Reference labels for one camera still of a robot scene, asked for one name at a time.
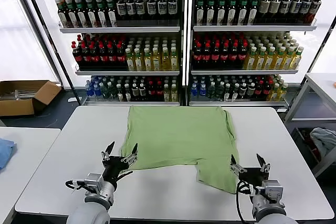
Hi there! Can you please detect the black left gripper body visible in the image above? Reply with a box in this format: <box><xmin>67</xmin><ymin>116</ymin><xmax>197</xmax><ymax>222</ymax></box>
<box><xmin>102</xmin><ymin>155</ymin><xmax>133</xmax><ymax>183</ymax></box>

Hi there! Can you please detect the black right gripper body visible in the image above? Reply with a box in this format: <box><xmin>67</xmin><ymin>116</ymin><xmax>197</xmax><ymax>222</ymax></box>
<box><xmin>237</xmin><ymin>166</ymin><xmax>270</xmax><ymax>187</ymax></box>

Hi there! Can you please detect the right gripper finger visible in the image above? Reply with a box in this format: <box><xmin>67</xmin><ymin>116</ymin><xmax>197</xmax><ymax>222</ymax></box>
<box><xmin>229</xmin><ymin>154</ymin><xmax>248</xmax><ymax>175</ymax></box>
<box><xmin>256</xmin><ymin>153</ymin><xmax>271</xmax><ymax>174</ymax></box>

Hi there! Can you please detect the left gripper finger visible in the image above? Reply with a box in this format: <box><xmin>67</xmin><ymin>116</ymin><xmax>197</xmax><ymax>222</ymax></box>
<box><xmin>101</xmin><ymin>141</ymin><xmax>116</xmax><ymax>162</ymax></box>
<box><xmin>120</xmin><ymin>143</ymin><xmax>139</xmax><ymax>166</ymax></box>

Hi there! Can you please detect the light green t-shirt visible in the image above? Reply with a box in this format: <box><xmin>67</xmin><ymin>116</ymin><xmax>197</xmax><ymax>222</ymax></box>
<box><xmin>120</xmin><ymin>105</ymin><xmax>240</xmax><ymax>195</ymax></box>

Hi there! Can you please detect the black storage crate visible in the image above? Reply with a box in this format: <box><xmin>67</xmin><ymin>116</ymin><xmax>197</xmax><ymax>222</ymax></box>
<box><xmin>291</xmin><ymin>127</ymin><xmax>322</xmax><ymax>168</ymax></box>

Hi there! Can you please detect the red item in crate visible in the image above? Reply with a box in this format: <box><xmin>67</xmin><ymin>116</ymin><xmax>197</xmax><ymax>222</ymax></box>
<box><xmin>301</xmin><ymin>129</ymin><xmax>320</xmax><ymax>161</ymax></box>

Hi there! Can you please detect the clear green water bottle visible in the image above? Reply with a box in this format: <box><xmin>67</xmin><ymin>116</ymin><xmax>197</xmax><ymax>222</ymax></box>
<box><xmin>206</xmin><ymin>81</ymin><xmax>216</xmax><ymax>99</ymax></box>
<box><xmin>108</xmin><ymin>82</ymin><xmax>118</xmax><ymax>99</ymax></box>
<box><xmin>101</xmin><ymin>82</ymin><xmax>110</xmax><ymax>99</ymax></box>
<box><xmin>215</xmin><ymin>81</ymin><xmax>224</xmax><ymax>100</ymax></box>

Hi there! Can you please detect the small dark bottle white cap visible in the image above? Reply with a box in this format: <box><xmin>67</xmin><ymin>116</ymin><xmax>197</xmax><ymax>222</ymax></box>
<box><xmin>238</xmin><ymin>82</ymin><xmax>248</xmax><ymax>100</ymax></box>
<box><xmin>131</xmin><ymin>82</ymin><xmax>140</xmax><ymax>101</ymax></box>
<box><xmin>246</xmin><ymin>82</ymin><xmax>256</xmax><ymax>100</ymax></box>
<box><xmin>223</xmin><ymin>83</ymin><xmax>232</xmax><ymax>101</ymax></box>
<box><xmin>230</xmin><ymin>83</ymin><xmax>240</xmax><ymax>101</ymax></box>
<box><xmin>138</xmin><ymin>82</ymin><xmax>147</xmax><ymax>101</ymax></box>
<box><xmin>123</xmin><ymin>83</ymin><xmax>132</xmax><ymax>101</ymax></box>
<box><xmin>115</xmin><ymin>83</ymin><xmax>124</xmax><ymax>101</ymax></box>

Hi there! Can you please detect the pale grey-blue cloth pile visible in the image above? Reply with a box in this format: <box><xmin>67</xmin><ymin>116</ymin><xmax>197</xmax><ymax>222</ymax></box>
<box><xmin>309</xmin><ymin>127</ymin><xmax>336</xmax><ymax>158</ymax></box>

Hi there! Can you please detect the small cola bottle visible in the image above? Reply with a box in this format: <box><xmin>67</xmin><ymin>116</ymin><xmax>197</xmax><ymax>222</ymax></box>
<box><xmin>155</xmin><ymin>81</ymin><xmax>165</xmax><ymax>101</ymax></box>
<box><xmin>262</xmin><ymin>79</ymin><xmax>273</xmax><ymax>100</ymax></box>
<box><xmin>254</xmin><ymin>80</ymin><xmax>265</xmax><ymax>100</ymax></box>
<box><xmin>147</xmin><ymin>81</ymin><xmax>157</xmax><ymax>101</ymax></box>

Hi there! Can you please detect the small yellow juice bottle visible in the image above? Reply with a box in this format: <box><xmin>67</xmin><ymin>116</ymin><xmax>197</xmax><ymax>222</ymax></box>
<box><xmin>277</xmin><ymin>82</ymin><xmax>289</xmax><ymax>101</ymax></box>
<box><xmin>170</xmin><ymin>83</ymin><xmax>179</xmax><ymax>102</ymax></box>
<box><xmin>267</xmin><ymin>82</ymin><xmax>280</xmax><ymax>101</ymax></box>
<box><xmin>163</xmin><ymin>83</ymin><xmax>171</xmax><ymax>102</ymax></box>

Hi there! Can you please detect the yellow juice bottle green cap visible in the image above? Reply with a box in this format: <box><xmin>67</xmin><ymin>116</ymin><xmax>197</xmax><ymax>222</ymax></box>
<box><xmin>262</xmin><ymin>46</ymin><xmax>276</xmax><ymax>70</ymax></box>
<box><xmin>152</xmin><ymin>47</ymin><xmax>162</xmax><ymax>71</ymax></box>
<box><xmin>161</xmin><ymin>47</ymin><xmax>171</xmax><ymax>71</ymax></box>
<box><xmin>143</xmin><ymin>47</ymin><xmax>153</xmax><ymax>71</ymax></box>
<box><xmin>125</xmin><ymin>47</ymin><xmax>135</xmax><ymax>71</ymax></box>
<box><xmin>170</xmin><ymin>46</ymin><xmax>180</xmax><ymax>71</ymax></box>
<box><xmin>244</xmin><ymin>46</ymin><xmax>258</xmax><ymax>70</ymax></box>
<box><xmin>134</xmin><ymin>47</ymin><xmax>144</xmax><ymax>71</ymax></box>
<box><xmin>290</xmin><ymin>46</ymin><xmax>304</xmax><ymax>70</ymax></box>
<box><xmin>280</xmin><ymin>46</ymin><xmax>295</xmax><ymax>70</ymax></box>
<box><xmin>271</xmin><ymin>46</ymin><xmax>286</xmax><ymax>70</ymax></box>
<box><xmin>253</xmin><ymin>46</ymin><xmax>267</xmax><ymax>70</ymax></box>

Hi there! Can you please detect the cola bottle red cap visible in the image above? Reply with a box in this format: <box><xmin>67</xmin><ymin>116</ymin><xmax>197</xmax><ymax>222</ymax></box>
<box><xmin>211</xmin><ymin>40</ymin><xmax>222</xmax><ymax>67</ymax></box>
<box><xmin>202</xmin><ymin>40</ymin><xmax>212</xmax><ymax>67</ymax></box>
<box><xmin>107</xmin><ymin>42</ymin><xmax>118</xmax><ymax>68</ymax></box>
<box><xmin>229</xmin><ymin>40</ymin><xmax>240</xmax><ymax>67</ymax></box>
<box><xmin>80</xmin><ymin>42</ymin><xmax>92</xmax><ymax>68</ymax></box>
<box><xmin>89</xmin><ymin>42</ymin><xmax>100</xmax><ymax>68</ymax></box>
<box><xmin>72</xmin><ymin>41</ymin><xmax>84</xmax><ymax>68</ymax></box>
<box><xmin>115</xmin><ymin>42</ymin><xmax>127</xmax><ymax>68</ymax></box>
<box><xmin>237</xmin><ymin>40</ymin><xmax>249</xmax><ymax>67</ymax></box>
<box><xmin>220</xmin><ymin>40</ymin><xmax>231</xmax><ymax>67</ymax></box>
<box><xmin>193</xmin><ymin>40</ymin><xmax>203</xmax><ymax>67</ymax></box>
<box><xmin>98</xmin><ymin>42</ymin><xmax>109</xmax><ymax>68</ymax></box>

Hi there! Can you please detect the brown cardboard box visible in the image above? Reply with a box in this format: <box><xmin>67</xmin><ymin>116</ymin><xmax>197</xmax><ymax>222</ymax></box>
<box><xmin>0</xmin><ymin>79</ymin><xmax>63</xmax><ymax>117</ymax></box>

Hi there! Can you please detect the blue folded cloth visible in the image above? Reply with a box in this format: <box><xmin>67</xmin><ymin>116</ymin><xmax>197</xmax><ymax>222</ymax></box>
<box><xmin>0</xmin><ymin>137</ymin><xmax>17</xmax><ymax>172</ymax></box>

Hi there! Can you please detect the grey wrapped bundle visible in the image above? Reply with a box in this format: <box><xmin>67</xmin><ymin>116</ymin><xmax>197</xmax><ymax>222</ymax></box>
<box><xmin>0</xmin><ymin>89</ymin><xmax>35</xmax><ymax>101</ymax></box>

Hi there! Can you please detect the grey metal shelf rack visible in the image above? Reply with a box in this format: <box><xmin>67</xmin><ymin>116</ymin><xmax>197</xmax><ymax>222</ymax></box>
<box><xmin>40</xmin><ymin>0</ymin><xmax>184</xmax><ymax>107</ymax></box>
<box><xmin>187</xmin><ymin>0</ymin><xmax>336</xmax><ymax>112</ymax></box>

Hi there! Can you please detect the dark tea bottle green cap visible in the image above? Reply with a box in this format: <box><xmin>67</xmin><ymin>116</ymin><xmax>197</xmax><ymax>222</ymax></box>
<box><xmin>227</xmin><ymin>0</ymin><xmax>238</xmax><ymax>25</ymax></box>
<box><xmin>237</xmin><ymin>0</ymin><xmax>249</xmax><ymax>25</ymax></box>
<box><xmin>95</xmin><ymin>0</ymin><xmax>109</xmax><ymax>27</ymax></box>
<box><xmin>216</xmin><ymin>0</ymin><xmax>228</xmax><ymax>25</ymax></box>
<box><xmin>105</xmin><ymin>0</ymin><xmax>118</xmax><ymax>27</ymax></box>
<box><xmin>206</xmin><ymin>0</ymin><xmax>216</xmax><ymax>25</ymax></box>
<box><xmin>75</xmin><ymin>0</ymin><xmax>90</xmax><ymax>28</ymax></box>
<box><xmin>85</xmin><ymin>0</ymin><xmax>100</xmax><ymax>28</ymax></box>
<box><xmin>195</xmin><ymin>0</ymin><xmax>206</xmax><ymax>25</ymax></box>
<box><xmin>248</xmin><ymin>0</ymin><xmax>260</xmax><ymax>25</ymax></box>
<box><xmin>57</xmin><ymin>0</ymin><xmax>69</xmax><ymax>28</ymax></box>
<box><xmin>65</xmin><ymin>0</ymin><xmax>79</xmax><ymax>28</ymax></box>

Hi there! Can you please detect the dark bottle white blue label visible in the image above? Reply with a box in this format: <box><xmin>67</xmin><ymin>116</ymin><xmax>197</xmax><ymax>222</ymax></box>
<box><xmin>288</xmin><ymin>0</ymin><xmax>303</xmax><ymax>23</ymax></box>
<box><xmin>299</xmin><ymin>0</ymin><xmax>313</xmax><ymax>24</ymax></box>
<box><xmin>125</xmin><ymin>0</ymin><xmax>137</xmax><ymax>20</ymax></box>
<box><xmin>135</xmin><ymin>0</ymin><xmax>146</xmax><ymax>20</ymax></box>
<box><xmin>146</xmin><ymin>0</ymin><xmax>158</xmax><ymax>22</ymax></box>
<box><xmin>167</xmin><ymin>0</ymin><xmax>178</xmax><ymax>22</ymax></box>
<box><xmin>156</xmin><ymin>0</ymin><xmax>168</xmax><ymax>22</ymax></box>
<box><xmin>116</xmin><ymin>0</ymin><xmax>127</xmax><ymax>20</ymax></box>
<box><xmin>278</xmin><ymin>0</ymin><xmax>292</xmax><ymax>23</ymax></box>

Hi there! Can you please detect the dark bottle beige label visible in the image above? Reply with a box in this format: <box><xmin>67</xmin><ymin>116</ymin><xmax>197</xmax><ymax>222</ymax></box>
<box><xmin>269</xmin><ymin>0</ymin><xmax>282</xmax><ymax>23</ymax></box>
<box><xmin>258</xmin><ymin>0</ymin><xmax>272</xmax><ymax>23</ymax></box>

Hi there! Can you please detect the red tea bottle white cap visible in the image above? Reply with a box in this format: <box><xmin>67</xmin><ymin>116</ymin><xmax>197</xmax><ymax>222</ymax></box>
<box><xmin>306</xmin><ymin>0</ymin><xmax>323</xmax><ymax>24</ymax></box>

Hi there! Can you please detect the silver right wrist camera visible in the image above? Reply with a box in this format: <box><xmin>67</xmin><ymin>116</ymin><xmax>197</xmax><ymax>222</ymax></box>
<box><xmin>262</xmin><ymin>179</ymin><xmax>285</xmax><ymax>201</ymax></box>

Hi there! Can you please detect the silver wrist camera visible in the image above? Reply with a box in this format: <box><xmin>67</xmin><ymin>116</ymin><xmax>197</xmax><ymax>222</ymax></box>
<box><xmin>262</xmin><ymin>179</ymin><xmax>285</xmax><ymax>201</ymax></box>
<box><xmin>83</xmin><ymin>173</ymin><xmax>103</xmax><ymax>194</ymax></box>

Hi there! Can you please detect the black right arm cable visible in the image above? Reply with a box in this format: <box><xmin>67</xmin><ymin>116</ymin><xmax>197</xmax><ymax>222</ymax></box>
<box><xmin>235</xmin><ymin>180</ymin><xmax>257</xmax><ymax>222</ymax></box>

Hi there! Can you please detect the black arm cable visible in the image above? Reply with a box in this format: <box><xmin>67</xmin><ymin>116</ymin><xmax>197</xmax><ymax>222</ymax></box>
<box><xmin>65</xmin><ymin>180</ymin><xmax>88</xmax><ymax>192</ymax></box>
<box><xmin>235</xmin><ymin>180</ymin><xmax>257</xmax><ymax>222</ymax></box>

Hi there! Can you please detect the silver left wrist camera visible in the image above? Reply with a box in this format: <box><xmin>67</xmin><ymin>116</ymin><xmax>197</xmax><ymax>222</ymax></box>
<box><xmin>83</xmin><ymin>173</ymin><xmax>103</xmax><ymax>194</ymax></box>

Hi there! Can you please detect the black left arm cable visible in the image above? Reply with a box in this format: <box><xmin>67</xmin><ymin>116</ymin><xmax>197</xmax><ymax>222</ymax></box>
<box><xmin>65</xmin><ymin>180</ymin><xmax>88</xmax><ymax>192</ymax></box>

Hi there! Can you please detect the white metal-frame side table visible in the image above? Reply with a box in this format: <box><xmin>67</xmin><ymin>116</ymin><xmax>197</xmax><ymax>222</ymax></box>
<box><xmin>283</xmin><ymin>72</ymin><xmax>336</xmax><ymax>178</ymax></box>

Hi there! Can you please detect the black window frame post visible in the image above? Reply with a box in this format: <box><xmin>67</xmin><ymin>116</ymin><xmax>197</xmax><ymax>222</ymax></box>
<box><xmin>306</xmin><ymin>16</ymin><xmax>336</xmax><ymax>78</ymax></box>
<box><xmin>20</xmin><ymin>0</ymin><xmax>82</xmax><ymax>105</ymax></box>

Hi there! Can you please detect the grey window frame post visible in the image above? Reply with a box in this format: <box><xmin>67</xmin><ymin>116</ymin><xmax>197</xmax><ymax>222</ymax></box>
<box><xmin>9</xmin><ymin>0</ymin><xmax>66</xmax><ymax>89</ymax></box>

